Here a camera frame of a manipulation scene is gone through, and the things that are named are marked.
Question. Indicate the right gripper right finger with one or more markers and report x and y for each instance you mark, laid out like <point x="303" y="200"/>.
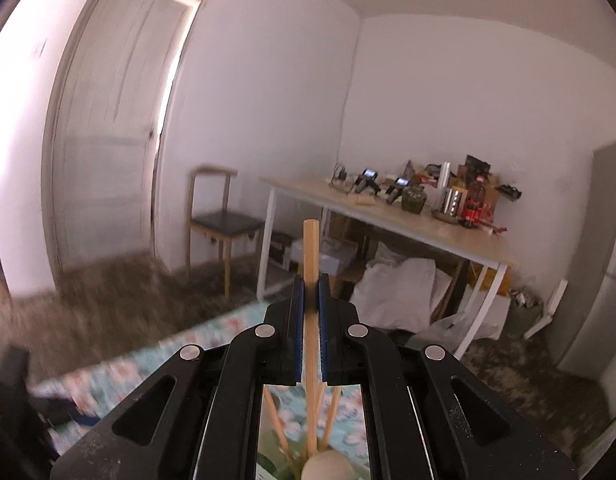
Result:
<point x="354" y="354"/>

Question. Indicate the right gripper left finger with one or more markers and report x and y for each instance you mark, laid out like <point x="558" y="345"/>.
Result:
<point x="269" y="353"/>

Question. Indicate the wooden chopstick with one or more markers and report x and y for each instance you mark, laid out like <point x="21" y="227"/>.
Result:
<point x="276" y="424"/>
<point x="310" y="275"/>
<point x="330" y="419"/>

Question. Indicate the mint green utensil basket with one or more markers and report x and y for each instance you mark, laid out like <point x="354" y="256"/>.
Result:
<point x="348" y="435"/>

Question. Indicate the floral turquoise tablecloth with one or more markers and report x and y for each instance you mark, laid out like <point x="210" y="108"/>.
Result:
<point x="99" y="388"/>

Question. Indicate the white wooden spoon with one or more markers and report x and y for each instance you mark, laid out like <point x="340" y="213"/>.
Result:
<point x="328" y="465"/>

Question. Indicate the wooden chair black seat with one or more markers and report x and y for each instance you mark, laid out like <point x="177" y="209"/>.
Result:
<point x="223" y="226"/>

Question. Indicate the white plastic bag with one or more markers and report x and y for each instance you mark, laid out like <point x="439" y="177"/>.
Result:
<point x="398" y="292"/>

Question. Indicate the green glass jar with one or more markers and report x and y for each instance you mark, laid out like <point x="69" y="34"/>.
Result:
<point x="413" y="199"/>

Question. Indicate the silver refrigerator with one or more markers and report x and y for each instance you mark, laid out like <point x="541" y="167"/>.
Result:
<point x="582" y="336"/>

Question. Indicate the steel cylinder container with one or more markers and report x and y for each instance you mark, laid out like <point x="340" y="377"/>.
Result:
<point x="453" y="202"/>

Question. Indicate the red cola bottle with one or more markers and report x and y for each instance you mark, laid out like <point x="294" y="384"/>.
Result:
<point x="474" y="203"/>

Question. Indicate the white door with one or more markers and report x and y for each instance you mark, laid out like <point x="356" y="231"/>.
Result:
<point x="106" y="128"/>

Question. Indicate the white frame wooden desk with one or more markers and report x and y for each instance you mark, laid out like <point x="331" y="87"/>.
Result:
<point x="492" y="252"/>

